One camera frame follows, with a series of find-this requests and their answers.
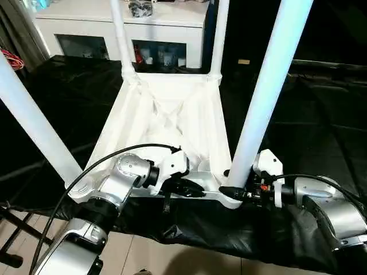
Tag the white plastic table top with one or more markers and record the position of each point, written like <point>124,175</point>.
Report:
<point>166,114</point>

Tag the white plastic table leg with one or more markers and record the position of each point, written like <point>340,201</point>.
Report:
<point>121,40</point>
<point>269,86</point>
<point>34,126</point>
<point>218,34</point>

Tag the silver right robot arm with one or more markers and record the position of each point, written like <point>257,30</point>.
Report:
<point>332,209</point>

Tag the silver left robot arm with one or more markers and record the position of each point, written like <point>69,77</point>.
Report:
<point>117,186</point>

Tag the black plastic table mat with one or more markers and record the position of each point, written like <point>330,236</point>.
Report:
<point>309,126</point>

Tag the small tan tag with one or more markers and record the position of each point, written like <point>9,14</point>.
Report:
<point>243,61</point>

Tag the black metal stand leg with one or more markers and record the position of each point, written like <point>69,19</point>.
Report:
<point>20,232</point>

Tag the grey crumpled clump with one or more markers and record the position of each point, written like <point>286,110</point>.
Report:
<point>141,7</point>

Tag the white glass-door cabinet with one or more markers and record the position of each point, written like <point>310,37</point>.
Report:
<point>74,26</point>

